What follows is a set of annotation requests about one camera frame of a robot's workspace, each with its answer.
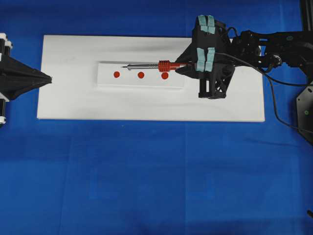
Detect right red dot mark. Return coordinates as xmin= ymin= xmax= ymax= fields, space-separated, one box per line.
xmin=161 ymin=72 xmax=169 ymax=80

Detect blue table cloth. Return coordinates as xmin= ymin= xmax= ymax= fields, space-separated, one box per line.
xmin=0 ymin=0 xmax=313 ymax=235

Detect middle red dot mark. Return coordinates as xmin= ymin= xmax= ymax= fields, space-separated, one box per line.
xmin=137 ymin=72 xmax=145 ymax=79

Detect red handled soldering iron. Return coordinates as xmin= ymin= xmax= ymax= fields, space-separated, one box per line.
xmin=122 ymin=60 xmax=192 ymax=72

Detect black aluminium frame rail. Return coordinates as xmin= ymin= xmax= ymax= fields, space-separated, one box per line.
xmin=300 ymin=0 xmax=313 ymax=31

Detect large white foam board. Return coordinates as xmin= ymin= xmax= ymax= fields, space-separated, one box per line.
xmin=37 ymin=35 xmax=265 ymax=122

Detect left gripper white rollers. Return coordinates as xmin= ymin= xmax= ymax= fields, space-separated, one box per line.
xmin=0 ymin=32 xmax=53 ymax=126

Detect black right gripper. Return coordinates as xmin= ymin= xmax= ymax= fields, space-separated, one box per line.
xmin=175 ymin=15 xmax=235 ymax=99

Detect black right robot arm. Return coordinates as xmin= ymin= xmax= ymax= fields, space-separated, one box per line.
xmin=175 ymin=15 xmax=313 ymax=99

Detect black soldering iron cable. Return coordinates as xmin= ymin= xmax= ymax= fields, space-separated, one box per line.
xmin=212 ymin=52 xmax=313 ymax=129

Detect red dot mark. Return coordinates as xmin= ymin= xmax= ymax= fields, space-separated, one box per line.
xmin=137 ymin=72 xmax=145 ymax=79
xmin=113 ymin=71 xmax=120 ymax=78
xmin=161 ymin=72 xmax=169 ymax=80

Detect left red dot mark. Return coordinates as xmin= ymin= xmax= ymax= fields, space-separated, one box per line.
xmin=113 ymin=71 xmax=120 ymax=78

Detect small white raised plate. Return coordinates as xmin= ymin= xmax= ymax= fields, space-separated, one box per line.
xmin=97 ymin=62 xmax=185 ymax=89

